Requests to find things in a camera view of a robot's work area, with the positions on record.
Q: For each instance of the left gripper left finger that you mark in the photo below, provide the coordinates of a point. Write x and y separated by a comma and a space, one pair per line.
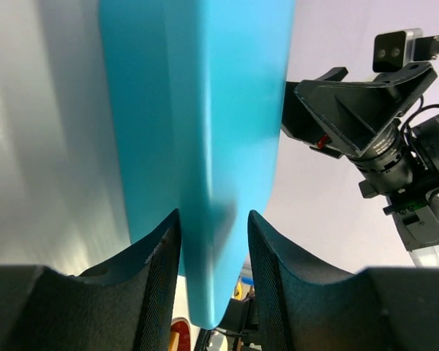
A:
123, 303

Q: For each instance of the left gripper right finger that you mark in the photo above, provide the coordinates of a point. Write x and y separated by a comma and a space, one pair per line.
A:
305, 303

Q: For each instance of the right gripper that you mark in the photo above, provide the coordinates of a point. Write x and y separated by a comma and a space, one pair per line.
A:
355, 119

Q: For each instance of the teal tin lid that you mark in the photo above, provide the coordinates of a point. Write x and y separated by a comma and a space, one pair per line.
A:
196, 91

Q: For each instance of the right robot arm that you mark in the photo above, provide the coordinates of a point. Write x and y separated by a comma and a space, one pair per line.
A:
415, 214

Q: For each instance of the red round plate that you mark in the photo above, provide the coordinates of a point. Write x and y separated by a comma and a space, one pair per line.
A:
180, 338

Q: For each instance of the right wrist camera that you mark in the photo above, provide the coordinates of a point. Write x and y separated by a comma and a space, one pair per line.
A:
393, 50

